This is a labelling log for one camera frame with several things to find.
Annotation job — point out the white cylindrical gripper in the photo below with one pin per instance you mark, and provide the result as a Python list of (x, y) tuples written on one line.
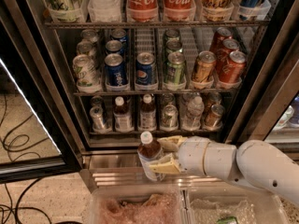
[(191, 155)]

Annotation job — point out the brown tea bottle white cap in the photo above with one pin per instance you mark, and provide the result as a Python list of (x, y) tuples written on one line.
[(149, 150)]

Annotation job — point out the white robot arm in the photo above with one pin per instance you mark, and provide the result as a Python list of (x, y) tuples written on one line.
[(254, 165)]

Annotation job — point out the green silver can bottom shelf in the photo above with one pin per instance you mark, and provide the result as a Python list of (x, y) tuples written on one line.
[(169, 118)]

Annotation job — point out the brown tea bottle left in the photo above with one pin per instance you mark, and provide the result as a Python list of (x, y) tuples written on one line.
[(122, 116)]

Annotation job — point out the stainless steel fridge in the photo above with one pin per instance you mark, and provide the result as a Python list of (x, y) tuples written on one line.
[(268, 87)]

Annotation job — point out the open glass fridge door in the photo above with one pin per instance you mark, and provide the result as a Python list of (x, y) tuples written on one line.
[(39, 120)]

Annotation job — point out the red coca-cola bottle right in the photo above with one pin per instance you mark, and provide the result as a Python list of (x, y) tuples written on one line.
[(178, 10)]

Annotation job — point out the red coca-cola bottle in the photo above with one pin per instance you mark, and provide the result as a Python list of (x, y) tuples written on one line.
[(178, 10), (142, 10)]

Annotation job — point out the red coca-cola bottle left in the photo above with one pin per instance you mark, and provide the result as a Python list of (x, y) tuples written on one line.
[(142, 10)]

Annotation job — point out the clear ribbed water bottle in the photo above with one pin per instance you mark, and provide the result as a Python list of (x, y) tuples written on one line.
[(105, 10)]

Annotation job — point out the gold can bottom front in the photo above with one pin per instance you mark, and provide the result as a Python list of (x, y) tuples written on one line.
[(213, 117)]

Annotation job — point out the clear plastic bin right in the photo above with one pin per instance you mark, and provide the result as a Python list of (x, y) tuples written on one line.
[(207, 204)]

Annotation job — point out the clear plastic bin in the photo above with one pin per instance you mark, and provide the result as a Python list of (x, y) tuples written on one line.
[(207, 204), (139, 204)]

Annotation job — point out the gold can bottom rear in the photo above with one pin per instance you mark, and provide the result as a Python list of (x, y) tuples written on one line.
[(213, 98)]

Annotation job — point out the clear plastic bin left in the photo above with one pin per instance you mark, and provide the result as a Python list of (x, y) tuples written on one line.
[(139, 204)]

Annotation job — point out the silver slim can front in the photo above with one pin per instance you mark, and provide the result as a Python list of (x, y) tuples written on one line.
[(100, 120)]

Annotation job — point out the silver slim can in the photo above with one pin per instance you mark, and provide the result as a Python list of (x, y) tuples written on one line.
[(97, 101), (100, 120)]

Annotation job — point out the green can in bin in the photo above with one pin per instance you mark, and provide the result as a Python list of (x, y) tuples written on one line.
[(227, 220)]

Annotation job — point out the silver slim can rear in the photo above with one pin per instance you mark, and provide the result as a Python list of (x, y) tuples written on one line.
[(97, 101)]

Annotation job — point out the gold orange can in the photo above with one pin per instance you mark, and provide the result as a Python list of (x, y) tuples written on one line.
[(203, 68)]

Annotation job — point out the blue pepsi can centre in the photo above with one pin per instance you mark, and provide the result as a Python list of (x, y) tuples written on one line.
[(145, 72)]

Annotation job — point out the blue pepsi can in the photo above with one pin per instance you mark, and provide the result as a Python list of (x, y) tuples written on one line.
[(114, 46), (145, 72), (116, 77), (119, 34)]

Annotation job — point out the blue pepsi can front left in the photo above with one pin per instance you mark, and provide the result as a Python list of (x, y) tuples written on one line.
[(116, 77)]

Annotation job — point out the red can front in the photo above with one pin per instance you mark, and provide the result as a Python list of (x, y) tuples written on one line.
[(233, 68)]

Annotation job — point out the red can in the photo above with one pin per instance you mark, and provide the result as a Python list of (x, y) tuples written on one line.
[(220, 34), (233, 68), (225, 48)]

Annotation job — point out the white green can front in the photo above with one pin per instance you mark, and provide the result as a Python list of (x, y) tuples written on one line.
[(88, 79)]

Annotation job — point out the blue pepsi can middle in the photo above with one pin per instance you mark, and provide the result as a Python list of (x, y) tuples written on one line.
[(114, 46)]

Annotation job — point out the red can middle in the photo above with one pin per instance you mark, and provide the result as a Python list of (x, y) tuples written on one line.
[(225, 48)]

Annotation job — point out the blue pepsi can rear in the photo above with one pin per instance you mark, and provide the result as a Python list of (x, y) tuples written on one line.
[(119, 34)]

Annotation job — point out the red can rear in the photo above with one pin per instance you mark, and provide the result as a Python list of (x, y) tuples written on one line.
[(220, 34)]

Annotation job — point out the white green can middle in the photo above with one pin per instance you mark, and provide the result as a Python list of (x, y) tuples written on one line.
[(88, 48)]

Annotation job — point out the white green can rear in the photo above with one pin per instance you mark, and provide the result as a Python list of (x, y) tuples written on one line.
[(91, 35)]

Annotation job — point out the gold black tall can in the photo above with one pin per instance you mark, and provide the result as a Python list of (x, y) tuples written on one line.
[(216, 10)]

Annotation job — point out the blue gold tall can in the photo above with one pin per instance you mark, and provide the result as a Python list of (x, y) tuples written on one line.
[(250, 10)]

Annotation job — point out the green white tall can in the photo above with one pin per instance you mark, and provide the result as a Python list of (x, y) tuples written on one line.
[(68, 10)]

